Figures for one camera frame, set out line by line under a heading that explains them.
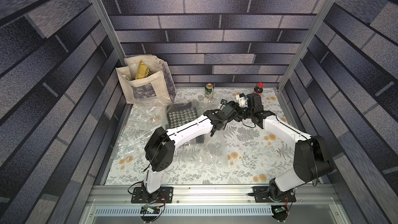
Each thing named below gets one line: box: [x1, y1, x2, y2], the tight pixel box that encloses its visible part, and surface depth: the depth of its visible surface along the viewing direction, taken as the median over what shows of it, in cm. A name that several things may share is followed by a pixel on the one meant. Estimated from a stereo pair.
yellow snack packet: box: [135, 59, 154, 80], surface depth 100 cm
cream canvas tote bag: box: [115, 54, 177, 105], surface depth 102 cm
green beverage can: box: [205, 82, 215, 100], surface depth 109 cm
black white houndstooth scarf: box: [166, 103, 198, 130], surface depth 96 cm
